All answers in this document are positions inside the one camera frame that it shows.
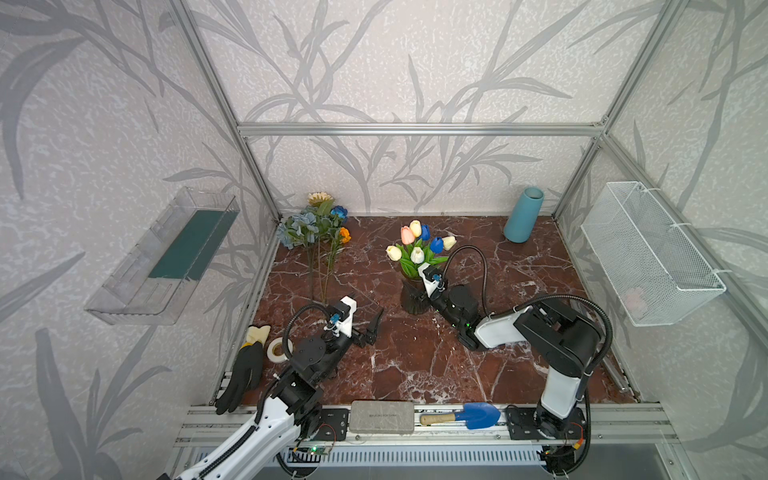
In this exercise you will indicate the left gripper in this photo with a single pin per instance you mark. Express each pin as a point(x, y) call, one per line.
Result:
point(357, 333)

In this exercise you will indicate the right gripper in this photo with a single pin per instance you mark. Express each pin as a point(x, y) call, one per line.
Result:
point(437, 293)

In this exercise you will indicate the red glass vase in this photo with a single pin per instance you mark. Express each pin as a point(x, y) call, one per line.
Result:
point(413, 298)

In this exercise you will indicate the dark blue tulip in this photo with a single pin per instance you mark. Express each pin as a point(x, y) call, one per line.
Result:
point(436, 245)

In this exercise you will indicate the pink tulip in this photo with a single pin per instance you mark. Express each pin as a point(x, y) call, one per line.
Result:
point(407, 236)

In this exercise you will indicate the orange daisy stem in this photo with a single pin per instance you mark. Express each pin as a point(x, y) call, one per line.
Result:
point(339, 252)

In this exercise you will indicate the yellow cream tulip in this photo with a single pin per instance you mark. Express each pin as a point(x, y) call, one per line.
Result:
point(416, 228)

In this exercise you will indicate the teal ceramic vase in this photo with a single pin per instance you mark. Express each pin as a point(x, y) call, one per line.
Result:
point(521, 221)

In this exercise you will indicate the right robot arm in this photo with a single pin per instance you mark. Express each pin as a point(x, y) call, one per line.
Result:
point(573, 334)

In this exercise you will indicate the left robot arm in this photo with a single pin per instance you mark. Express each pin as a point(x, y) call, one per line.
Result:
point(289, 410)

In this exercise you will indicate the white tape roll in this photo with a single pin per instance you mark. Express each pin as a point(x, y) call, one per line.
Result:
point(276, 351)

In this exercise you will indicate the teal hydrangea bouquet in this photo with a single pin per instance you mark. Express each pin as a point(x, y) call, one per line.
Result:
point(319, 229)

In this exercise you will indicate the blue garden trowel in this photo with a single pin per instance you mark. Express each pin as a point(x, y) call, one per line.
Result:
point(477, 415)

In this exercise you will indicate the black work glove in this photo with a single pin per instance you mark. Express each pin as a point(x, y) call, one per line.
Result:
point(246, 371)

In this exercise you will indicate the small circuit board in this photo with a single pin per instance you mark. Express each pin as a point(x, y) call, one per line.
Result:
point(304, 453)

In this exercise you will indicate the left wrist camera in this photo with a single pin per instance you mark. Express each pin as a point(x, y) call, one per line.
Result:
point(341, 317)

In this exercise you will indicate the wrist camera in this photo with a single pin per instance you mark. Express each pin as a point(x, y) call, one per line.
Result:
point(433, 279)
point(341, 317)

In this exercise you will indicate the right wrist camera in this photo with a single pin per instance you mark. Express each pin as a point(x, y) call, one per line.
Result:
point(433, 279)

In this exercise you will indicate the white wire basket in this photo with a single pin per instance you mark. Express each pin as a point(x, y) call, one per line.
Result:
point(658, 274)

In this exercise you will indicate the clear plastic wall shelf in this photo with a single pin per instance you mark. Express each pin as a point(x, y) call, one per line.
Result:
point(153, 284)

